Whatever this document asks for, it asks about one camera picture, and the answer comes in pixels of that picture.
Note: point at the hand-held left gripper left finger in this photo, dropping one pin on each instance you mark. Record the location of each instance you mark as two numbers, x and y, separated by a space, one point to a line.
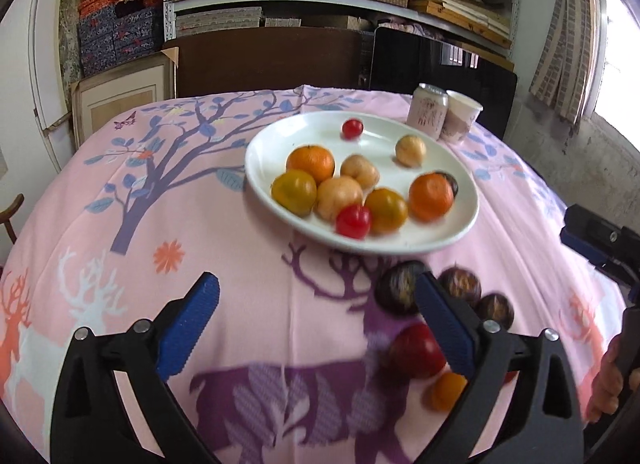
187 329

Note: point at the brown wooden board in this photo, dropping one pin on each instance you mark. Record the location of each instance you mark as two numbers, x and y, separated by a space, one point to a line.
270 61

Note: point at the brown wooden chair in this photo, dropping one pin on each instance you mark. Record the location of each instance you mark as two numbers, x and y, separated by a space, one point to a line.
12 206

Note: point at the person's right hand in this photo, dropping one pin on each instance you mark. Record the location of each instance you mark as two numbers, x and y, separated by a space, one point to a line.
605 384

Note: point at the black glossy screen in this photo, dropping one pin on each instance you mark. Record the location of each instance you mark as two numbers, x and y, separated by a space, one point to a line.
425 58

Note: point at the large orange tangerine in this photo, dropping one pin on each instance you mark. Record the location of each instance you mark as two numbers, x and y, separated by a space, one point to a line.
431 196

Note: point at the bright window opening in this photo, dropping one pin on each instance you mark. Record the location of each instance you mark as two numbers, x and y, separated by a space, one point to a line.
620 58

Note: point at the greenish orange tangerine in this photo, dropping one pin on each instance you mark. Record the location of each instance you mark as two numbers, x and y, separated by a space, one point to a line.
294 191

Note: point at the stack of blue patterned boxes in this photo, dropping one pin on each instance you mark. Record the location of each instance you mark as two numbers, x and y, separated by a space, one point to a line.
115 36

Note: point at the grey metal shelf rack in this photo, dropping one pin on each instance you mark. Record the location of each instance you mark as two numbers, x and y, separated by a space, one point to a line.
169 18

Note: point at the grey marble slab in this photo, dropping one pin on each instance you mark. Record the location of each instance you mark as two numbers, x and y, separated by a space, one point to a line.
67 33

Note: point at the large dark red plum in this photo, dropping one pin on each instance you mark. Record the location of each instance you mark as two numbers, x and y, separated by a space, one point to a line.
412 351

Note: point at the beige framed picture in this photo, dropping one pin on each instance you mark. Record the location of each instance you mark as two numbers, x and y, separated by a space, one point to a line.
120 98

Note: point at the beige checked curtain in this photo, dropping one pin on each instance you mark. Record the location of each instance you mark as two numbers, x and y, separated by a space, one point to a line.
565 43

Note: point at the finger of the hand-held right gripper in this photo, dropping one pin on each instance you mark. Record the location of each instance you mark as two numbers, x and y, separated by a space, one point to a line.
632 281
582 246

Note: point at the dark brown water chestnut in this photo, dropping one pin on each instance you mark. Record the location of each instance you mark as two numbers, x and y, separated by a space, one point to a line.
451 182
497 309
462 284
395 289

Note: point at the small bright red plum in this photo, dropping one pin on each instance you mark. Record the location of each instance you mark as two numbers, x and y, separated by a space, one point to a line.
352 127
353 221

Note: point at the pink deer print tablecloth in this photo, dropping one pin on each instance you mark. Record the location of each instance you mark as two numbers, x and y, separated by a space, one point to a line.
200 204

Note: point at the white leaning board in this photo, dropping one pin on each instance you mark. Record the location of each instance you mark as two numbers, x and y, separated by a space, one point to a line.
47 68

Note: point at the small yellow-orange tangerine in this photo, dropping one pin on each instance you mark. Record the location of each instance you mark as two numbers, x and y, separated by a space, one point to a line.
442 391

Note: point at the white oval plate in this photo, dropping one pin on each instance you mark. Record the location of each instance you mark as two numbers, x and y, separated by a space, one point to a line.
300 133

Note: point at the pink drink can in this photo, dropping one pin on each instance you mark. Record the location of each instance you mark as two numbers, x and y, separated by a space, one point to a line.
425 113

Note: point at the large yellow passion fruit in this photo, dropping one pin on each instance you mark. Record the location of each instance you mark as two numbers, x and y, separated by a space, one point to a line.
340 197

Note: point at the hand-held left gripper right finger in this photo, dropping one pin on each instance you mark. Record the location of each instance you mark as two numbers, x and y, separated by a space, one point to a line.
445 326

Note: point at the white paper cup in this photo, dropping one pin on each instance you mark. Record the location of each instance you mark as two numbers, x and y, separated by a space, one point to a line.
462 118

